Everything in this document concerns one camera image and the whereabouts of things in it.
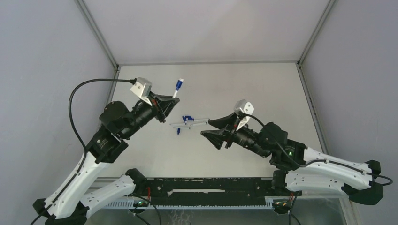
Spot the black camera cable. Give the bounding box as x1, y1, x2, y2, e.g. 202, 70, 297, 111
29, 78, 138, 225
239, 113, 393, 187

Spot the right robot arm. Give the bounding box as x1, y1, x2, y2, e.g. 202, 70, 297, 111
201, 113, 384, 205

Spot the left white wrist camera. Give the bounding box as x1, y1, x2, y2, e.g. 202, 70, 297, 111
130, 77, 152, 106

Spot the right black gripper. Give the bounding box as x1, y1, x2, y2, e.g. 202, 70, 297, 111
200, 112, 269, 159

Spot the right black camera cable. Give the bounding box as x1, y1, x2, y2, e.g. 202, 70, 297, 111
239, 113, 393, 187

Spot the left black camera cable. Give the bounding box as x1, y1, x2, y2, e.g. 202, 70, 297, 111
29, 78, 138, 225

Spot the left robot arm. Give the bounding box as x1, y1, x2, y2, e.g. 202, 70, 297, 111
33, 93, 180, 225

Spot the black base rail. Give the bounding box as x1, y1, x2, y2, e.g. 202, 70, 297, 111
138, 177, 282, 207

